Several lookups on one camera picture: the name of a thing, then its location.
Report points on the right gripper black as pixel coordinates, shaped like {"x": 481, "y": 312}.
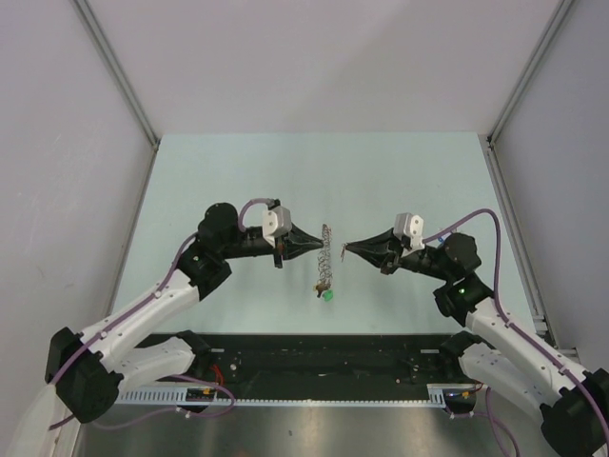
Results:
{"x": 389, "y": 261}

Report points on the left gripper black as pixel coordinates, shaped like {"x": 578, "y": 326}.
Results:
{"x": 295, "y": 243}

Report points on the metal disc keyring holder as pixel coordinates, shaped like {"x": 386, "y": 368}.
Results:
{"x": 324, "y": 258}

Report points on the green yellow tagged keys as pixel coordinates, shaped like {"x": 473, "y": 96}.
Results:
{"x": 323, "y": 291}

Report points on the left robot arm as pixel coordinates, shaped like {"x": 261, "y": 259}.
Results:
{"x": 89, "y": 369}

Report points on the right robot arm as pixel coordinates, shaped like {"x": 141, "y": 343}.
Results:
{"x": 566, "y": 400}

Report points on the blue tagged key bunch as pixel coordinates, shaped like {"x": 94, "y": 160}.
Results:
{"x": 442, "y": 239}

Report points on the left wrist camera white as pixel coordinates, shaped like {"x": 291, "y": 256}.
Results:
{"x": 276, "y": 222}

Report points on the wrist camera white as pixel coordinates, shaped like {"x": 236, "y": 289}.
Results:
{"x": 408, "y": 230}
{"x": 276, "y": 222}

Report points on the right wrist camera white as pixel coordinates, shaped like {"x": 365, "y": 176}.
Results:
{"x": 408, "y": 230}

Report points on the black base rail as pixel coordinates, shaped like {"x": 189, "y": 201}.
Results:
{"x": 330, "y": 366}

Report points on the white slotted cable duct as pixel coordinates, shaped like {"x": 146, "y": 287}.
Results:
{"x": 197, "y": 396}

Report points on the left aluminium frame post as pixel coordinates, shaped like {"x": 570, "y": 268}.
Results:
{"x": 99, "y": 39}

